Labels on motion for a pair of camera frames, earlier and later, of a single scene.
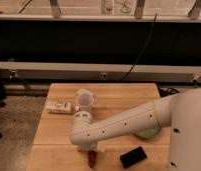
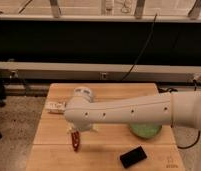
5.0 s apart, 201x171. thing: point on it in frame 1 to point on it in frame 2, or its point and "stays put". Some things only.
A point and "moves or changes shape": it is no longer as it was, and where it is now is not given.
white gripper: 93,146 to 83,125
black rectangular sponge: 133,157 stays put
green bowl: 149,133 stays put
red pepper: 92,156 moves or changes shape
